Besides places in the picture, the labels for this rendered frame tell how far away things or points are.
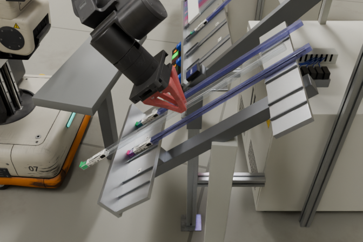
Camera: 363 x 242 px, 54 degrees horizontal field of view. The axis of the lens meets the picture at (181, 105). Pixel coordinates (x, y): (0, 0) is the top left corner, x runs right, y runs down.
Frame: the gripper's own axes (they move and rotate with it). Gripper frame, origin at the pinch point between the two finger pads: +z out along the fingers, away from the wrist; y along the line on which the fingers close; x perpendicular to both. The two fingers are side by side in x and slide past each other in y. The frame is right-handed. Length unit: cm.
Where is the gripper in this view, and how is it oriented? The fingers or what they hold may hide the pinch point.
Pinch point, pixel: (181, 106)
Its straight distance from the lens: 65.9
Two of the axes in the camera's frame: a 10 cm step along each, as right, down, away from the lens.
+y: 0.9, -6.3, 7.7
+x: -7.4, 4.7, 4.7
